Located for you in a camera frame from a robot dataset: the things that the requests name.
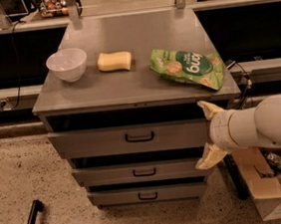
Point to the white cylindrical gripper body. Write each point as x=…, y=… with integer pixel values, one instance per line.
x=220, y=130

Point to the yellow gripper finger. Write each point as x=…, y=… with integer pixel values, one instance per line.
x=209, y=109
x=212, y=154

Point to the grey top drawer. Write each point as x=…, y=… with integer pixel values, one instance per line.
x=130, y=138

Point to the grey drawer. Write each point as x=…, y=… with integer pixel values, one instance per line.
x=130, y=138
x=147, y=194
x=138, y=172

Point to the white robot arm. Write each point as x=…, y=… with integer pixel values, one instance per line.
x=232, y=129

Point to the grey metal drawer cabinet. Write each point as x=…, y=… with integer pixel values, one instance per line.
x=137, y=96

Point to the grey bottom drawer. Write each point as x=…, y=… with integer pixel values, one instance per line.
x=147, y=194

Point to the grey middle drawer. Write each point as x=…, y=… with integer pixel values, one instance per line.
x=138, y=172

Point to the green chip bag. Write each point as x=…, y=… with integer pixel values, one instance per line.
x=188, y=67

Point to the black bar beside cabinet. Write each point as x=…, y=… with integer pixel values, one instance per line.
x=241, y=189

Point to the cardboard box with trash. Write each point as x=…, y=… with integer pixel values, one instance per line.
x=264, y=191

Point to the yellow sponge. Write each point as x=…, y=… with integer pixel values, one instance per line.
x=115, y=61

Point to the white bowl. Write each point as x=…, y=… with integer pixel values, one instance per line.
x=68, y=64

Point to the snack basket on shelf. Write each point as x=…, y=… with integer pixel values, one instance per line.
x=53, y=8

